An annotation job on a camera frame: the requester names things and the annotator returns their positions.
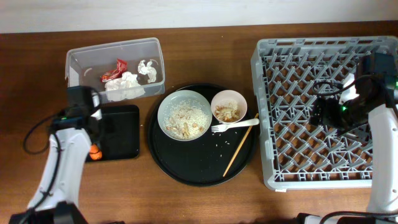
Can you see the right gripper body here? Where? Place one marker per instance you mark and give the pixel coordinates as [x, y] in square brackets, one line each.
[332, 114]

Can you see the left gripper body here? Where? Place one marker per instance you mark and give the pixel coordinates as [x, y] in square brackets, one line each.
[103, 131]

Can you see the orange carrot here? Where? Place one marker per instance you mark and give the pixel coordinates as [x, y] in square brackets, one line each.
[95, 153]

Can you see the large white tissue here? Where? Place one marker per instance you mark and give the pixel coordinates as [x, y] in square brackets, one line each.
[124, 88]

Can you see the red snack wrapper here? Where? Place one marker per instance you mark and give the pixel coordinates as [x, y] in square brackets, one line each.
[121, 67]

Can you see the small white tissue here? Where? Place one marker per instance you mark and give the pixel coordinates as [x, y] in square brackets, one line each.
[147, 69]

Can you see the grey plate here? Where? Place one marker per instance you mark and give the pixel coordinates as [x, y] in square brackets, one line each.
[177, 97]

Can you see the food scraps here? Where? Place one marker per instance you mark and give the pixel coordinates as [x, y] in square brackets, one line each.
[227, 111]

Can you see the pink bowl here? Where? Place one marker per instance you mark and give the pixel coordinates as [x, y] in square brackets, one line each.
[230, 95]

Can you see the white plastic fork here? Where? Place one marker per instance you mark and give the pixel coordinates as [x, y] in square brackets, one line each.
[224, 127]

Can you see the white cup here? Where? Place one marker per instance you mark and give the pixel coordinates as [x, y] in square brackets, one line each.
[350, 93]

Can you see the rice and peanut shells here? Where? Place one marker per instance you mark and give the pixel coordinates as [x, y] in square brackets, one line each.
[186, 121]

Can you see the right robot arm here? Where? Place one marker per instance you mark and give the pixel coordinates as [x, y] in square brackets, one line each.
[371, 98]

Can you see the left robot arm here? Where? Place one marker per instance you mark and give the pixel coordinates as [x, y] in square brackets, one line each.
[72, 132]

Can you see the grey dishwasher rack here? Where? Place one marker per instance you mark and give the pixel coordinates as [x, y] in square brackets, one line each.
[296, 155]

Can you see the black rectangular tray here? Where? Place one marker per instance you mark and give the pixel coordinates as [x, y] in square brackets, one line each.
[121, 134]

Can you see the clear plastic bin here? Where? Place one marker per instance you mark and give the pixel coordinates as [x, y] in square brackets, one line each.
[85, 66]

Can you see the wooden chopstick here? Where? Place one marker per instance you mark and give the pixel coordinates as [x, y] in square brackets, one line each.
[238, 149]

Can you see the round black serving tray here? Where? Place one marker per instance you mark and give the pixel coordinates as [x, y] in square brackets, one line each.
[200, 162]

